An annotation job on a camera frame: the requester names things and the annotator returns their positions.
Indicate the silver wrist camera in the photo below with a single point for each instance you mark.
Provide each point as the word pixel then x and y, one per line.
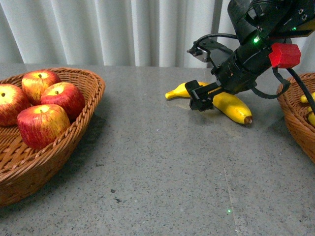
pixel 199 54

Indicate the back red apple in basket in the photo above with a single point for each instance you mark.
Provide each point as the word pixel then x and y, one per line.
pixel 34 84

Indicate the right wicker basket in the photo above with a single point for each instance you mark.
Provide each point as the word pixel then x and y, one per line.
pixel 296 118

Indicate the white pleated curtain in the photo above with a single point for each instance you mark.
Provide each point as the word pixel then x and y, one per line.
pixel 108 32

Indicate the red block on wrist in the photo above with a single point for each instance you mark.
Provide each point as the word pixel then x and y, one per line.
pixel 284 55

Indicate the large red yellow apple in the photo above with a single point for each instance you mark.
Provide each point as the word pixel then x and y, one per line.
pixel 40 125

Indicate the yellow banana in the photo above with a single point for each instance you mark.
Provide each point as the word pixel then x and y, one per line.
pixel 229 104
pixel 303 98

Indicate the small red apple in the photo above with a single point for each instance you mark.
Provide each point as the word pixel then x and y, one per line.
pixel 12 102

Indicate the wicker basket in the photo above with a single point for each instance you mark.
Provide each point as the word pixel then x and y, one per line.
pixel 296 118
pixel 24 170

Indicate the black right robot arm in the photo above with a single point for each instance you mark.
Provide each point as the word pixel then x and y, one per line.
pixel 264 29

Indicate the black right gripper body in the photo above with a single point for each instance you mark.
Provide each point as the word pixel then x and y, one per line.
pixel 239 72

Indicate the dark red apple in basket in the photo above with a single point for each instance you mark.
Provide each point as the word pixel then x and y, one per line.
pixel 66 95

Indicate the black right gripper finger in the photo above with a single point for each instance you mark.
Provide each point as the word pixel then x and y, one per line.
pixel 201 97

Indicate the left wicker basket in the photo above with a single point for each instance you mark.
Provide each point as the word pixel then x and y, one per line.
pixel 24 170

